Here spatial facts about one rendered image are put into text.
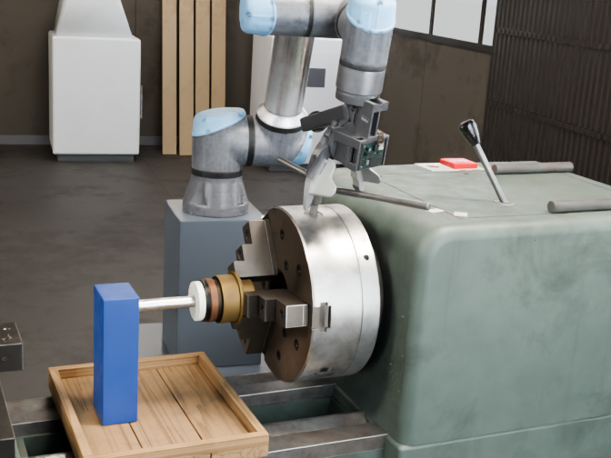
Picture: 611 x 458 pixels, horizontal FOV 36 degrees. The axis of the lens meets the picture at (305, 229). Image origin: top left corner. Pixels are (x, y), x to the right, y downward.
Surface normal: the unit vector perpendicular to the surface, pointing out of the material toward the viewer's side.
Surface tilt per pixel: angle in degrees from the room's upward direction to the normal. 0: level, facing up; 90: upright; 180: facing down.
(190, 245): 90
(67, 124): 90
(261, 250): 56
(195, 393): 0
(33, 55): 90
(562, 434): 90
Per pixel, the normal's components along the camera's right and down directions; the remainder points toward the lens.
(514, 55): -0.95, 0.02
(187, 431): 0.06, -0.96
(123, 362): 0.40, 0.26
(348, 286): 0.39, -0.11
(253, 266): 0.36, -0.32
